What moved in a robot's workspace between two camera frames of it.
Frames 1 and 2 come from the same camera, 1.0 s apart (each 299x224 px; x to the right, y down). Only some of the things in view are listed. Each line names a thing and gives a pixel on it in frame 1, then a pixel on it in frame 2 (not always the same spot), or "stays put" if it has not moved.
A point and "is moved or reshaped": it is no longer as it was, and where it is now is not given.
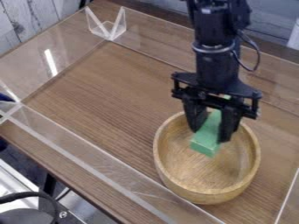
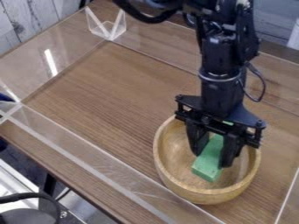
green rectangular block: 204,141 is moved or reshaped
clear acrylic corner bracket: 108,30 stays put
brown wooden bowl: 207,180 stays put
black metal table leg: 50,185 stays put
